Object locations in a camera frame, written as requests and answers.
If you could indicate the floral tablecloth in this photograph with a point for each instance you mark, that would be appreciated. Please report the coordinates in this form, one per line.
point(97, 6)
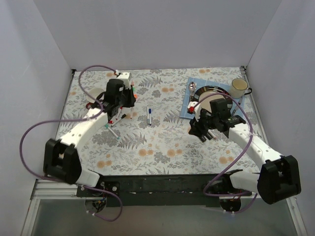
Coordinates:
point(165, 147)

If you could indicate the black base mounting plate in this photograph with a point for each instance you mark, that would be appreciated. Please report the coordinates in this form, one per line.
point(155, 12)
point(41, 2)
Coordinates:
point(160, 190)

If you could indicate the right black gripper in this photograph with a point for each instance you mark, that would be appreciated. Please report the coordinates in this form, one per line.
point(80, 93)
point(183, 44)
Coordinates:
point(197, 128)

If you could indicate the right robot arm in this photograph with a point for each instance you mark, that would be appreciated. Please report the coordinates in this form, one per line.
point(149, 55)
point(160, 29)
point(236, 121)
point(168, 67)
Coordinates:
point(278, 176)

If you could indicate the cream enamel mug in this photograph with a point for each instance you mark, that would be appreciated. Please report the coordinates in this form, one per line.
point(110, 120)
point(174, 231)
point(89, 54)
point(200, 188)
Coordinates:
point(239, 87)

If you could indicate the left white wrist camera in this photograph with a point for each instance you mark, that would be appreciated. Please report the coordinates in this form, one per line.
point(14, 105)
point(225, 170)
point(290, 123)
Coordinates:
point(125, 77)

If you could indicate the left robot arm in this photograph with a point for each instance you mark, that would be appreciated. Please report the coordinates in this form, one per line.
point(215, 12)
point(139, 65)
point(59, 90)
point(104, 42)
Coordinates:
point(61, 158)

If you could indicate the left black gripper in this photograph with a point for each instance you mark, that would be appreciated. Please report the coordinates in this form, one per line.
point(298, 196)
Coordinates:
point(130, 97)

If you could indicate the black orange highlighter body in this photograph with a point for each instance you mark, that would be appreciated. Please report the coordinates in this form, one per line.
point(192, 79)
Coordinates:
point(202, 138)

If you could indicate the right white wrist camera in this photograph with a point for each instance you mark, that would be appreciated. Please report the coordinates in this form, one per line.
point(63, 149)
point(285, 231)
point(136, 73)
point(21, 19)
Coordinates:
point(194, 108)

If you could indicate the blue cap marker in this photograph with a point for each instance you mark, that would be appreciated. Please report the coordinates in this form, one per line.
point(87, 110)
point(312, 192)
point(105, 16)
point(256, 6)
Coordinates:
point(150, 116)

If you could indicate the blue checked placemat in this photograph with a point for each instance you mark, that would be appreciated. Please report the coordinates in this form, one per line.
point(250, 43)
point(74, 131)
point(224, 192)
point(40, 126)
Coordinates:
point(203, 88)

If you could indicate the patterned handle knife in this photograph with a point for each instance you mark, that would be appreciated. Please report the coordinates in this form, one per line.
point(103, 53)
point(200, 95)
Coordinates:
point(237, 106)

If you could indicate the aluminium frame rail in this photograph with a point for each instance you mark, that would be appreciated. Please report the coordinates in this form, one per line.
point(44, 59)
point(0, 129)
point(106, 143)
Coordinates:
point(44, 189)

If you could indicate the metal spoon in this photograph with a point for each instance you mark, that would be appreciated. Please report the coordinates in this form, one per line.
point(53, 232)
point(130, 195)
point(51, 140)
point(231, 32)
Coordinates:
point(192, 88)

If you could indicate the teal cap marker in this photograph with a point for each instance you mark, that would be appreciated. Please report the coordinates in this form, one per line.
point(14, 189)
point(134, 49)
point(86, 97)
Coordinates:
point(113, 132)

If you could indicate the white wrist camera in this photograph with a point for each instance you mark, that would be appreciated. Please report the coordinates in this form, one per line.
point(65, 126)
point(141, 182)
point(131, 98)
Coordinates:
point(194, 108)
point(125, 77)

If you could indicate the red white mug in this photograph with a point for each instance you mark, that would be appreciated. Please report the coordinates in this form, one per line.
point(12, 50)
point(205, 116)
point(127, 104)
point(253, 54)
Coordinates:
point(93, 93)

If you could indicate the black cap marker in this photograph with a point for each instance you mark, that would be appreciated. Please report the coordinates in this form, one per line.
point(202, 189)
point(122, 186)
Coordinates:
point(118, 120)

